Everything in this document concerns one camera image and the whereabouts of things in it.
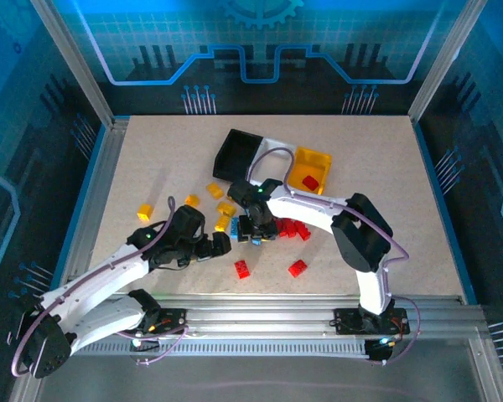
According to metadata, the yellow plastic bin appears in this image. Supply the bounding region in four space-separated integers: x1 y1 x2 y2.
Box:
285 145 334 196

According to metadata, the aluminium mounting rail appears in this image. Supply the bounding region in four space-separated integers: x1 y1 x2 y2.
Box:
37 292 487 340

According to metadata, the black plastic bin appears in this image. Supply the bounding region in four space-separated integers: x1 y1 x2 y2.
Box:
212 128 264 183

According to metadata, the aluminium side rail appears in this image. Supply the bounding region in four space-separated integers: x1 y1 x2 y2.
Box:
62 116 129 294

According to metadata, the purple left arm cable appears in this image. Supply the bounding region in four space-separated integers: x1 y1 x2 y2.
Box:
10 195 190 378

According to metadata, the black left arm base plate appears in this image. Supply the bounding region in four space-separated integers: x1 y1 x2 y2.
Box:
127 307 189 338

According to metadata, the black controller box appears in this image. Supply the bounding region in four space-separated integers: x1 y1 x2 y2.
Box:
364 338 397 363

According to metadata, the slotted grey cable duct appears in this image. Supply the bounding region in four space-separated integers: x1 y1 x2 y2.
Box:
49 339 372 358

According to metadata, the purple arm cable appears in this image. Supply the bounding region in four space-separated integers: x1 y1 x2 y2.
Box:
10 195 190 378
245 147 423 366

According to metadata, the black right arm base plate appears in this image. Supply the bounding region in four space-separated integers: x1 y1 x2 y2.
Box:
334 307 411 336

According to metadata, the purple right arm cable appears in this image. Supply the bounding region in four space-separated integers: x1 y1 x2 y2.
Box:
245 147 423 366

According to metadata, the white plastic bin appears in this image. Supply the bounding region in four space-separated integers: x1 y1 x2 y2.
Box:
251 137 297 188

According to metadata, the aluminium frame post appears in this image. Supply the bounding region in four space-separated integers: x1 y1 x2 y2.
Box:
29 0 117 129
408 0 490 122

